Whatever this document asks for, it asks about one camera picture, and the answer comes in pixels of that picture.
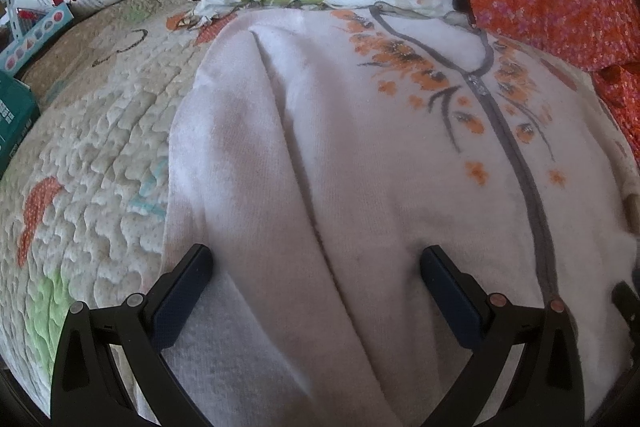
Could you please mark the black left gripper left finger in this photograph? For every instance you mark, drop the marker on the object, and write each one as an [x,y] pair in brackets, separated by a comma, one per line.
[87,389]

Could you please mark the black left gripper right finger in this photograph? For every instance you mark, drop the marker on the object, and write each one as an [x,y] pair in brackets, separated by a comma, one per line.
[546,388]

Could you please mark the pale pink floral zip jacket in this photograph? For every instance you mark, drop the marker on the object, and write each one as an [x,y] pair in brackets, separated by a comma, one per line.
[318,153]

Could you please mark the quilted heart-pattern bedspread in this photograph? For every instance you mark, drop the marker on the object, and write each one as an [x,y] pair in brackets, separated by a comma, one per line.
[83,201]

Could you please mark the teal cardboard box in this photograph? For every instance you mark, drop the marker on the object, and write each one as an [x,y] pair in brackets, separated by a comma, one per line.
[19,112]

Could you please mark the long light-blue patterned box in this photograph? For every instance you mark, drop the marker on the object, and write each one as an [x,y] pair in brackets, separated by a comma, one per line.
[21,50]

